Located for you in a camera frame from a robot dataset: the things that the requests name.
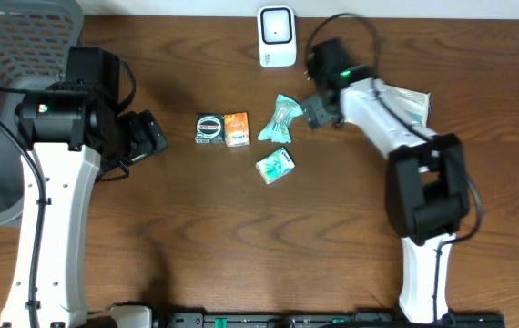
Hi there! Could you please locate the teal candy wrapper bag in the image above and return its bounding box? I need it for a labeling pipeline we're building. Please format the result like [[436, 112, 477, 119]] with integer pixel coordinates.
[[258, 95, 303, 144]]

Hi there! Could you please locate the green tissue pack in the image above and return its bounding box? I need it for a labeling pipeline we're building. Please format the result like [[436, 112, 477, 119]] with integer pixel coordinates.
[[255, 147, 295, 184]]

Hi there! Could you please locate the round black lidded cup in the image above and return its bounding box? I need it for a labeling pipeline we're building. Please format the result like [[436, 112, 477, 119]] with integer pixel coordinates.
[[195, 114, 225, 144]]

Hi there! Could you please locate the orange juice carton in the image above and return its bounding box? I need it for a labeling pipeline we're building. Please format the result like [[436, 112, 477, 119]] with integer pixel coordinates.
[[224, 112, 250, 147]]

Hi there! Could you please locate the yellow blue snack bag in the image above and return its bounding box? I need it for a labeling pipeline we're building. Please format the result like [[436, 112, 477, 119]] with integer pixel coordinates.
[[386, 85, 433, 127]]

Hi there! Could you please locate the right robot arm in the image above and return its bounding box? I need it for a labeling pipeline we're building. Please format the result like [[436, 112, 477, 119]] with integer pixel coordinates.
[[306, 66, 470, 323]]

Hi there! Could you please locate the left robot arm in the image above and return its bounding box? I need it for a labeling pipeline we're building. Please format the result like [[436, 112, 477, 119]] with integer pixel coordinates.
[[0, 90, 167, 327]]

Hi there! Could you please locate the white barcode scanner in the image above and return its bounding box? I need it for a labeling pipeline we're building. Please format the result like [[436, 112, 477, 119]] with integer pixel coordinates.
[[257, 5, 298, 68]]

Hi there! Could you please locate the grey plastic mesh basket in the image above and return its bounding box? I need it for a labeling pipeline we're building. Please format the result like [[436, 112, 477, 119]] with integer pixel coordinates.
[[0, 0, 84, 226]]

